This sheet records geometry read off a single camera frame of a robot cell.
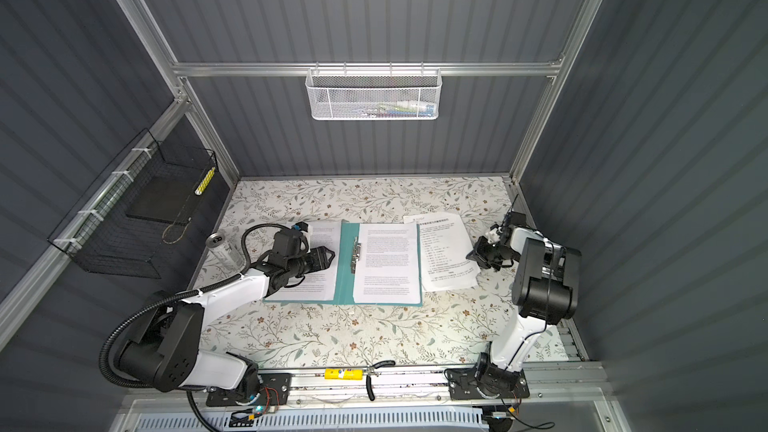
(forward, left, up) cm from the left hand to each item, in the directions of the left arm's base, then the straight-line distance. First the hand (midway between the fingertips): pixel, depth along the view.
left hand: (328, 254), depth 91 cm
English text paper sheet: (-5, +3, -8) cm, 10 cm away
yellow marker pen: (+15, +32, +20) cm, 41 cm away
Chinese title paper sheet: (+6, -39, -7) cm, 40 cm away
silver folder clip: (+2, -8, -5) cm, 10 cm away
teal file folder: (-3, -5, -6) cm, 8 cm away
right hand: (-1, -47, -5) cm, 47 cm away
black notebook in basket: (+7, +40, +21) cm, 46 cm away
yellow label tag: (-32, -6, -5) cm, 33 cm away
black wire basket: (-7, +45, +26) cm, 53 cm away
